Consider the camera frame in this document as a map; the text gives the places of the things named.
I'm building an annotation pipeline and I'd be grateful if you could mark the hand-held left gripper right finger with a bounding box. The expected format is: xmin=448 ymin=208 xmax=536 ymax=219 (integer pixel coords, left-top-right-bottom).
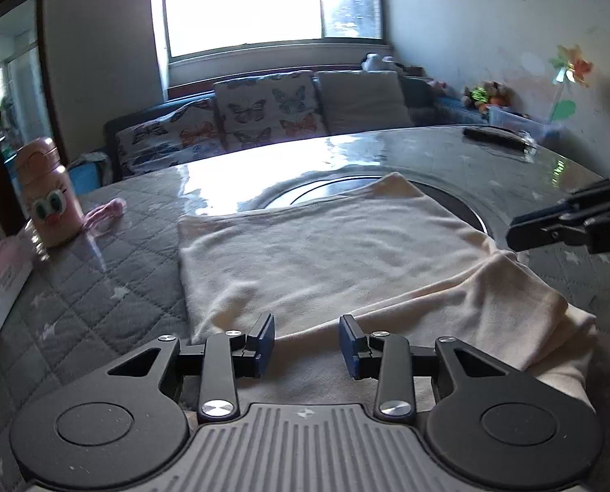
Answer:
xmin=338 ymin=314 xmax=511 ymax=424

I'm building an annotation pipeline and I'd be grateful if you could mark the cream cloth garment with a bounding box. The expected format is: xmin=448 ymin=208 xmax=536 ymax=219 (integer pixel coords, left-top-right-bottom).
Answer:
xmin=177 ymin=171 xmax=599 ymax=413

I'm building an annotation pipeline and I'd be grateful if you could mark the wide butterfly print cushion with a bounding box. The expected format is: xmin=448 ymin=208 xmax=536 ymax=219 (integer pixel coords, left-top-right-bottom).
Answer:
xmin=114 ymin=98 xmax=229 ymax=178

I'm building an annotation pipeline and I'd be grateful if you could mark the grey cloth on sofa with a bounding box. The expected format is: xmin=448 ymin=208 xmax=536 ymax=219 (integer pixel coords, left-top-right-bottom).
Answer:
xmin=66 ymin=151 xmax=112 ymax=196

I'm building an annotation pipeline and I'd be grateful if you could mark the pink cartoon water bottle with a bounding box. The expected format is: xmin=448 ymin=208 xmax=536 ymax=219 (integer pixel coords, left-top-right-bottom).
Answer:
xmin=14 ymin=137 xmax=84 ymax=249

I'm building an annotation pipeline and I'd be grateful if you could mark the white tissue box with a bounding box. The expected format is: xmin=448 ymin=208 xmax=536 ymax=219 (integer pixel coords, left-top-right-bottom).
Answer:
xmin=0 ymin=238 xmax=35 ymax=334

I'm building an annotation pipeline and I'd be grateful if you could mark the dark blue sofa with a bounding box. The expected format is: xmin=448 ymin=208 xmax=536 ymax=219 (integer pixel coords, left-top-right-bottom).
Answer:
xmin=69 ymin=64 xmax=562 ymax=196

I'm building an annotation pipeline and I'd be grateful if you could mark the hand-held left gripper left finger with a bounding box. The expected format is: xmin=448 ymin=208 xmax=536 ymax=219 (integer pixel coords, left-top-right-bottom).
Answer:
xmin=107 ymin=312 xmax=276 ymax=424

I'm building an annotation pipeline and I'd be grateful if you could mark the white plush toy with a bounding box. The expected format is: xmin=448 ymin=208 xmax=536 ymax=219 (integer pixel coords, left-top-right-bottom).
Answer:
xmin=362 ymin=52 xmax=403 ymax=73

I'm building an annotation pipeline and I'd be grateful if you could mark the plain grey cushion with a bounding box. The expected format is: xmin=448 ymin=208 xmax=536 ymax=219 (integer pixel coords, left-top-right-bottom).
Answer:
xmin=316 ymin=69 xmax=413 ymax=137

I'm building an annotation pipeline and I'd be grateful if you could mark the small pink hair tie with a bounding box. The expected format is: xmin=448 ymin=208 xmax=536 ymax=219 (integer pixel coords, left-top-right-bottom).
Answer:
xmin=82 ymin=197 xmax=127 ymax=237

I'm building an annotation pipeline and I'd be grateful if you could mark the black round table inset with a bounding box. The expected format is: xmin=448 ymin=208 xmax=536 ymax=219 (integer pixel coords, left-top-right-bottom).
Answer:
xmin=256 ymin=177 xmax=490 ymax=239

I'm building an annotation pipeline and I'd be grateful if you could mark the tall butterfly print cushion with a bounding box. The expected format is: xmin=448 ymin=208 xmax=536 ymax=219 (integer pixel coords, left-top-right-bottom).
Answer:
xmin=213 ymin=71 xmax=329 ymax=152

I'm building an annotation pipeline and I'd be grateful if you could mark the large window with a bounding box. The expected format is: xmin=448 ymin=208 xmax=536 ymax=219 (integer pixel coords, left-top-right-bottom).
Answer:
xmin=151 ymin=0 xmax=388 ymax=62

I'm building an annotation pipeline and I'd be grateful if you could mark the long black object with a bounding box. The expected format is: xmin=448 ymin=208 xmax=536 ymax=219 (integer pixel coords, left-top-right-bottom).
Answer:
xmin=463 ymin=127 xmax=536 ymax=153

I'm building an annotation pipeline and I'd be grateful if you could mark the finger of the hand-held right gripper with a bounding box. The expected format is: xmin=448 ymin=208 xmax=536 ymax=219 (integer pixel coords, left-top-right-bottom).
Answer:
xmin=561 ymin=179 xmax=610 ymax=219
xmin=507 ymin=203 xmax=590 ymax=253

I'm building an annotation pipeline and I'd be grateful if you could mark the clear plastic storage box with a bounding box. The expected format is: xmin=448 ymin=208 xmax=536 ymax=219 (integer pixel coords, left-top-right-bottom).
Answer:
xmin=489 ymin=107 xmax=562 ymax=144

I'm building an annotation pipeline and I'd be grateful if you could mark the colourful pinwheel toy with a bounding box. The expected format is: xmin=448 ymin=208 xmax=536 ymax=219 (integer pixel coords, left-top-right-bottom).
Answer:
xmin=548 ymin=45 xmax=594 ymax=124

